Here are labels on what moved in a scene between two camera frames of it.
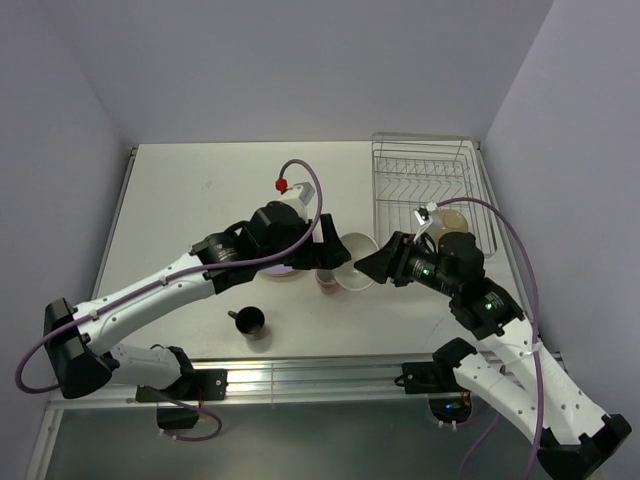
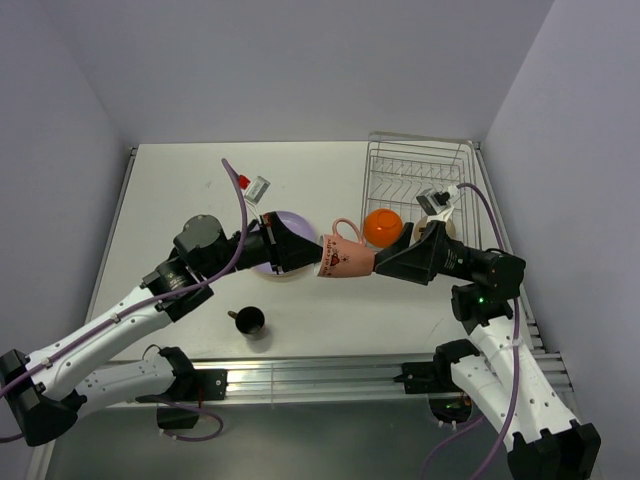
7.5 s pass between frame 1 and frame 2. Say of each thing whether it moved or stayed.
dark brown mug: stayed
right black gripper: stayed
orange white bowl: moved
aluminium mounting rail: stayed
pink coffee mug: moved
